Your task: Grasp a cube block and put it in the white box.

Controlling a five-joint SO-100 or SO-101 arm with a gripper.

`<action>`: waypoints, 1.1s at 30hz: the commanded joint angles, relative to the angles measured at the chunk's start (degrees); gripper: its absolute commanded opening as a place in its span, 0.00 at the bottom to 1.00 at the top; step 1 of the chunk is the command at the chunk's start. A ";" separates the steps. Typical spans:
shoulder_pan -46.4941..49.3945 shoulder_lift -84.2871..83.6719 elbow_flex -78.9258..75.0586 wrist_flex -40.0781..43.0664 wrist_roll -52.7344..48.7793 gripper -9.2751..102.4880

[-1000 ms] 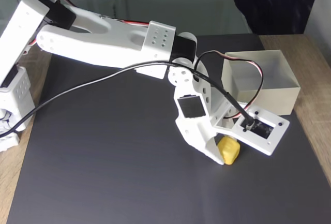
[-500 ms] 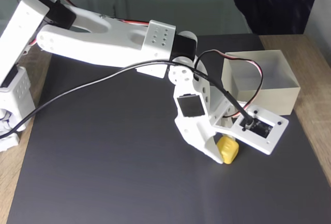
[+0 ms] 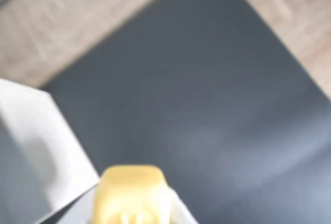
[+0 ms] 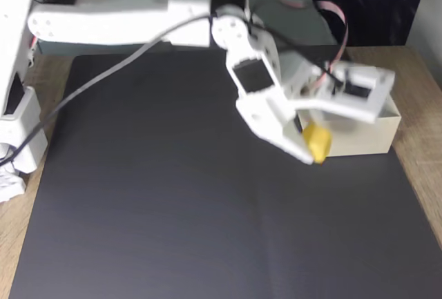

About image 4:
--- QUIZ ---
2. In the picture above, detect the red black servo cable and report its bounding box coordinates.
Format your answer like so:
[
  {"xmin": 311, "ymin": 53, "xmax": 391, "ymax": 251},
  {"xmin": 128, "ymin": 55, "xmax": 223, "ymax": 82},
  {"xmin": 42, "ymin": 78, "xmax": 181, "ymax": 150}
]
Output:
[{"xmin": 278, "ymin": 0, "xmax": 350, "ymax": 88}]

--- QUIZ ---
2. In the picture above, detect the black hanging cloth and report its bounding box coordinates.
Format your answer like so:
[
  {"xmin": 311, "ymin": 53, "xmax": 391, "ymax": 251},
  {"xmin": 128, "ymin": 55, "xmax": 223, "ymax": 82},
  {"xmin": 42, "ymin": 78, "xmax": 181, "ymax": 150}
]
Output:
[{"xmin": 295, "ymin": 0, "xmax": 433, "ymax": 48}]

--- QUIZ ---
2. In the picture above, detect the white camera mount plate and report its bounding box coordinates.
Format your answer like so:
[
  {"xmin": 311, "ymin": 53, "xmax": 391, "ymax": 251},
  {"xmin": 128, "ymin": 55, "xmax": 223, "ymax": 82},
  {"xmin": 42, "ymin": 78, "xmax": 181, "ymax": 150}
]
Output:
[{"xmin": 279, "ymin": 60, "xmax": 396, "ymax": 124}]

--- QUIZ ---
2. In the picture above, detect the white open box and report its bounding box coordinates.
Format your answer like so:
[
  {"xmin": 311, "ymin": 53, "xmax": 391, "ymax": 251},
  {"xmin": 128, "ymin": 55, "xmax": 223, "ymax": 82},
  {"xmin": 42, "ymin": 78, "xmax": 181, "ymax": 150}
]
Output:
[{"xmin": 296, "ymin": 97, "xmax": 403, "ymax": 158}]

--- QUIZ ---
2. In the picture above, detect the black camera cable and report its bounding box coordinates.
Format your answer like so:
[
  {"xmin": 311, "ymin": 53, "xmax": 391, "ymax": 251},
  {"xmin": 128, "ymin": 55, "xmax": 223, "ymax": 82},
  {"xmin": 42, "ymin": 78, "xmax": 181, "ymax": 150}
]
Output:
[{"xmin": 0, "ymin": 14, "xmax": 346, "ymax": 168}]

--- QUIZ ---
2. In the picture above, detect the yellow cube block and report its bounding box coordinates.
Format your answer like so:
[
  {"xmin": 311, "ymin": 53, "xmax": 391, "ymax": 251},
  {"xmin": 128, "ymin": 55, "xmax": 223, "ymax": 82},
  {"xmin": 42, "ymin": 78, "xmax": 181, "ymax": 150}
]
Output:
[{"xmin": 302, "ymin": 122, "xmax": 334, "ymax": 166}]

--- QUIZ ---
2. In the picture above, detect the dark grey table mat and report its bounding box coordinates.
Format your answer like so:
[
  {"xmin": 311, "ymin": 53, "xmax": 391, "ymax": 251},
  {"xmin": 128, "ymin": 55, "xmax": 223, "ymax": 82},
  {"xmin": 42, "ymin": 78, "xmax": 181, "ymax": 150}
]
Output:
[{"xmin": 6, "ymin": 44, "xmax": 442, "ymax": 299}]

